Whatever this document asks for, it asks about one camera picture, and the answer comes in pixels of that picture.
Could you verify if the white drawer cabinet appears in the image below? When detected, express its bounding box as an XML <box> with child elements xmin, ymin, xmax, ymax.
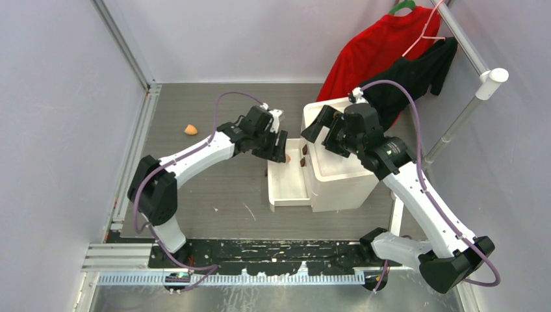
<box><xmin>300</xmin><ymin>97</ymin><xmax>381</xmax><ymax>213</ymax></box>

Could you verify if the white bottom drawer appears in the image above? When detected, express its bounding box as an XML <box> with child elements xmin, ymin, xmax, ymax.
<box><xmin>267</xmin><ymin>138</ymin><xmax>311</xmax><ymax>213</ymax></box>

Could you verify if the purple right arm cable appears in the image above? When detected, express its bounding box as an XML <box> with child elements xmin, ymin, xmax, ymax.
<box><xmin>348</xmin><ymin>79</ymin><xmax>502</xmax><ymax>294</ymax></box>

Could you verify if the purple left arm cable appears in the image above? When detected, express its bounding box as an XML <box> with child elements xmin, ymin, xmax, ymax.
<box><xmin>132</xmin><ymin>91</ymin><xmax>268</xmax><ymax>294</ymax></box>

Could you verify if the black shirt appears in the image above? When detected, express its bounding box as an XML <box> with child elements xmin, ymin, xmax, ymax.
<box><xmin>359</xmin><ymin>37</ymin><xmax>458</xmax><ymax>131</ymax></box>

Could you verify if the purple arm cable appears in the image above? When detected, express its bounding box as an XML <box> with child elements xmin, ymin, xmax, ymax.
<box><xmin>132</xmin><ymin>91</ymin><xmax>268</xmax><ymax>294</ymax></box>
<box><xmin>348</xmin><ymin>79</ymin><xmax>502</xmax><ymax>294</ymax></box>

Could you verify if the orange makeup sponge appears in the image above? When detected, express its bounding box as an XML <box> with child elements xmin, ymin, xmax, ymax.
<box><xmin>184</xmin><ymin>124</ymin><xmax>198</xmax><ymax>136</ymax></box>

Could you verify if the aluminium frame rail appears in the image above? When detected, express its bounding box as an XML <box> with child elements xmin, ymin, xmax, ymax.
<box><xmin>81</xmin><ymin>0</ymin><xmax>162</xmax><ymax>312</ymax></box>

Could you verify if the red shirt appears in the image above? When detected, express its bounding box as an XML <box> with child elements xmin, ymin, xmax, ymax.
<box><xmin>317</xmin><ymin>6</ymin><xmax>441</xmax><ymax>101</ymax></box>

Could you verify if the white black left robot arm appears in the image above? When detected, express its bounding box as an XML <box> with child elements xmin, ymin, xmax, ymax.
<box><xmin>127</xmin><ymin>103</ymin><xmax>288</xmax><ymax>268</ymax></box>

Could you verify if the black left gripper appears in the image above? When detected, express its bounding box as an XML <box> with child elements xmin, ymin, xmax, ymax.
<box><xmin>251</xmin><ymin>127</ymin><xmax>287</xmax><ymax>163</ymax></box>

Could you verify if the pink hanger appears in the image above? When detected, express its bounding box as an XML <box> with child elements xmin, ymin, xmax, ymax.
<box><xmin>402</xmin><ymin>0</ymin><xmax>445</xmax><ymax>57</ymax></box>

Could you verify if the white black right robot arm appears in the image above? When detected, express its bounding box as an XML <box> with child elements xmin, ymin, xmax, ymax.
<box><xmin>301</xmin><ymin>103</ymin><xmax>495</xmax><ymax>294</ymax></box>

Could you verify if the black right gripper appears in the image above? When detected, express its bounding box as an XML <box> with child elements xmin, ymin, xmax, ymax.
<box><xmin>301</xmin><ymin>105</ymin><xmax>363</xmax><ymax>159</ymax></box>

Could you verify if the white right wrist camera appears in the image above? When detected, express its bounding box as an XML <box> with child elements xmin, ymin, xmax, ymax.
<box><xmin>348</xmin><ymin>87</ymin><xmax>368</xmax><ymax>104</ymax></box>

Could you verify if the green hanger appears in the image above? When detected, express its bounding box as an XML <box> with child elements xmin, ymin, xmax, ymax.
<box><xmin>388</xmin><ymin>0</ymin><xmax>416</xmax><ymax>16</ymax></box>

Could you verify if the metal clothes rack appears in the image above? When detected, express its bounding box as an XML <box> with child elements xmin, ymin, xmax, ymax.
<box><xmin>416</xmin><ymin>1</ymin><xmax>507</xmax><ymax>236</ymax></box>

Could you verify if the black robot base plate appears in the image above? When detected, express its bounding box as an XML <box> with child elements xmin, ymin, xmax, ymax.
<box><xmin>174</xmin><ymin>239</ymin><xmax>383</xmax><ymax>276</ymax></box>

